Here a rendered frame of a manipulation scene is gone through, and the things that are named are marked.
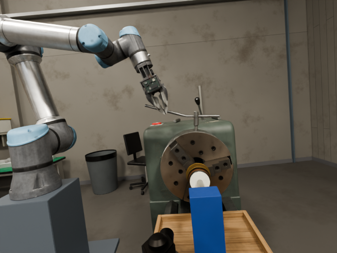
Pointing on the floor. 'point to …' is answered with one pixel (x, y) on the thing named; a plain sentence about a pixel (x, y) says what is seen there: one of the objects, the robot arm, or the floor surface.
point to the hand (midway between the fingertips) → (164, 111)
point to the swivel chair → (130, 141)
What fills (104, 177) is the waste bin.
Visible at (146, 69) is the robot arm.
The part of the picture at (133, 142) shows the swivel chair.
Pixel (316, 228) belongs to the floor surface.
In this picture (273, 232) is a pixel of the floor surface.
